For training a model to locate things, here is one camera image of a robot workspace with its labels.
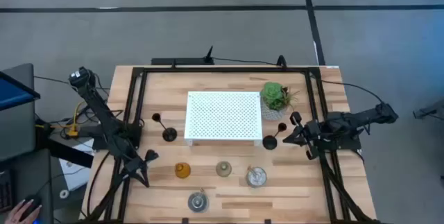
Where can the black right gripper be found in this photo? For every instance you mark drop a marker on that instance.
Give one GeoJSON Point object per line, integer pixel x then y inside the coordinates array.
{"type": "Point", "coordinates": [312, 130]}

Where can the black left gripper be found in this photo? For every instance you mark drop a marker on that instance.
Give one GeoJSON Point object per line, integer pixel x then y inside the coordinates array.
{"type": "Point", "coordinates": [133, 166]}

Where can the tall black candlestick holder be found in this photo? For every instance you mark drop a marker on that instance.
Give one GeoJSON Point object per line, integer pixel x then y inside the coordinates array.
{"type": "Point", "coordinates": [270, 142]}
{"type": "Point", "coordinates": [169, 134]}

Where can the amber ribbed glass candle holder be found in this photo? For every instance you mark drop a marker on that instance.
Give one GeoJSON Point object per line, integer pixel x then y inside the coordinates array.
{"type": "Point", "coordinates": [182, 170]}

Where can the tin candle with orange label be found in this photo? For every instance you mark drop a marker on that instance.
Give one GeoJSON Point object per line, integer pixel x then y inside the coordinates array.
{"type": "Point", "coordinates": [256, 178]}

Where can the tin candle with cake label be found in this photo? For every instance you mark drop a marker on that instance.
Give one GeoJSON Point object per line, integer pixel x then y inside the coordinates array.
{"type": "Point", "coordinates": [198, 202]}

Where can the clear ribbed glass candle holder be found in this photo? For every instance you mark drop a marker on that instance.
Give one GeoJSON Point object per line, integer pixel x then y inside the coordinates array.
{"type": "Point", "coordinates": [223, 169]}

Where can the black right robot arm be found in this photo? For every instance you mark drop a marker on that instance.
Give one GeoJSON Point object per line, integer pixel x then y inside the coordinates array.
{"type": "Point", "coordinates": [364, 116]}

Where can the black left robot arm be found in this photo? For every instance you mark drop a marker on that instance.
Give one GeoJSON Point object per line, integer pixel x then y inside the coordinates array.
{"type": "Point", "coordinates": [100, 109]}

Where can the succulent in triangle-patterned pot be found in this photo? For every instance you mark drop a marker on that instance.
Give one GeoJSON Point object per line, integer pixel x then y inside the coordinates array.
{"type": "Point", "coordinates": [275, 97]}

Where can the white cardboard box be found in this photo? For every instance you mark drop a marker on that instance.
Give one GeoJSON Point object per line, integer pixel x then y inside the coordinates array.
{"type": "Point", "coordinates": [74, 173]}

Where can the white perforated metal shelf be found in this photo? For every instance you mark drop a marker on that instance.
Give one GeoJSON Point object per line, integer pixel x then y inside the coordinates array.
{"type": "Point", "coordinates": [222, 116]}

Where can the black metal stand leg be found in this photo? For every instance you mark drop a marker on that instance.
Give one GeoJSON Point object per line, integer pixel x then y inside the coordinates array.
{"type": "Point", "coordinates": [66, 151]}

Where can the white tape roll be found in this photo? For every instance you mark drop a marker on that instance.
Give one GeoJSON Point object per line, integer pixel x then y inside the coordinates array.
{"type": "Point", "coordinates": [61, 193]}

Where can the dark grey desk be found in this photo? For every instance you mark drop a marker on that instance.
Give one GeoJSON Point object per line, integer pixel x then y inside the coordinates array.
{"type": "Point", "coordinates": [31, 175]}

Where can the black computer mouse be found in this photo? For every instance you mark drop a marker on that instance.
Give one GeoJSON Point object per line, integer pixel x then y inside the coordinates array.
{"type": "Point", "coordinates": [33, 201]}

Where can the black plug on strip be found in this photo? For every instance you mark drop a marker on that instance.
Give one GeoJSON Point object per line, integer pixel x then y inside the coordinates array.
{"type": "Point", "coordinates": [209, 54]}

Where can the black power strip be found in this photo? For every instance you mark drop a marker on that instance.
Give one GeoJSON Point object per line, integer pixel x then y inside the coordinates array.
{"type": "Point", "coordinates": [177, 61]}

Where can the person's hand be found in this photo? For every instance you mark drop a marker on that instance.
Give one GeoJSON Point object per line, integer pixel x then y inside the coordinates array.
{"type": "Point", "coordinates": [17, 213]}

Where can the black keyboard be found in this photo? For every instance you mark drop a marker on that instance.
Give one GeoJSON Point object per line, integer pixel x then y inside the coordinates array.
{"type": "Point", "coordinates": [5, 191]}

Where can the black stand foot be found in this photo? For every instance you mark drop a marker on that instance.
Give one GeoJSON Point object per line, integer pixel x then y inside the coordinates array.
{"type": "Point", "coordinates": [430, 111]}

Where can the monitor with blue screen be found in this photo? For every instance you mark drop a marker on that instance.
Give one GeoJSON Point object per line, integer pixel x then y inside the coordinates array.
{"type": "Point", "coordinates": [14, 92]}

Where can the black aluminium table frame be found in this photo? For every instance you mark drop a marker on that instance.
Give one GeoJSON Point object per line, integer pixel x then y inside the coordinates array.
{"type": "Point", "coordinates": [225, 69]}

